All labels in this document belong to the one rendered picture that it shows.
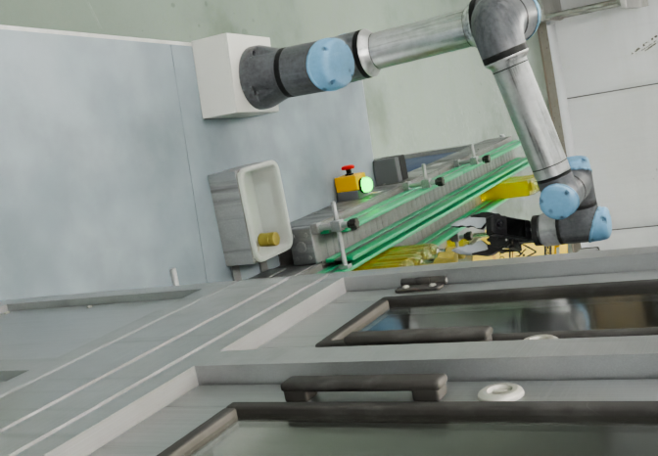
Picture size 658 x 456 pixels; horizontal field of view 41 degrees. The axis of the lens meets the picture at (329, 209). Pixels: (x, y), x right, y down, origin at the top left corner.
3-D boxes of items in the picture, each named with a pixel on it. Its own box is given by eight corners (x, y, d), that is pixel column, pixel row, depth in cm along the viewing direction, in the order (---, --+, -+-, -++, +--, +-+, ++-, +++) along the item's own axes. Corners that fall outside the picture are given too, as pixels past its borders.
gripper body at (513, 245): (497, 254, 213) (547, 250, 207) (486, 249, 206) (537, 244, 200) (496, 223, 215) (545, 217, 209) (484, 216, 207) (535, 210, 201)
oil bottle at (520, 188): (481, 202, 333) (555, 193, 319) (478, 187, 332) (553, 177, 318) (485, 199, 338) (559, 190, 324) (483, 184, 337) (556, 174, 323)
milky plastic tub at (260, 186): (227, 267, 210) (258, 264, 205) (208, 174, 207) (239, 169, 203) (265, 250, 225) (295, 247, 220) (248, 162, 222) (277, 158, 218)
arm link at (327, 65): (273, 48, 201) (325, 38, 194) (302, 42, 212) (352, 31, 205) (284, 101, 203) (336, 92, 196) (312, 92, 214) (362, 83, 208)
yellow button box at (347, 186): (337, 202, 261) (358, 199, 257) (332, 176, 260) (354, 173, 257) (347, 197, 267) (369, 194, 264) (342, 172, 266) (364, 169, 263)
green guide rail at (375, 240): (325, 262, 224) (353, 260, 220) (324, 258, 224) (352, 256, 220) (516, 159, 376) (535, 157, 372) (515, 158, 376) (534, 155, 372)
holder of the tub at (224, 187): (231, 289, 211) (258, 286, 207) (207, 175, 207) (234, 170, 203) (268, 270, 225) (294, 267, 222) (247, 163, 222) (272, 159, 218)
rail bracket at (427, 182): (400, 192, 271) (442, 186, 265) (397, 168, 270) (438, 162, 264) (405, 189, 275) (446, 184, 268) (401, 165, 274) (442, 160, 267)
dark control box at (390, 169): (375, 185, 285) (399, 182, 281) (370, 160, 284) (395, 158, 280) (385, 181, 292) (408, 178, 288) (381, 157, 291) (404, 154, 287)
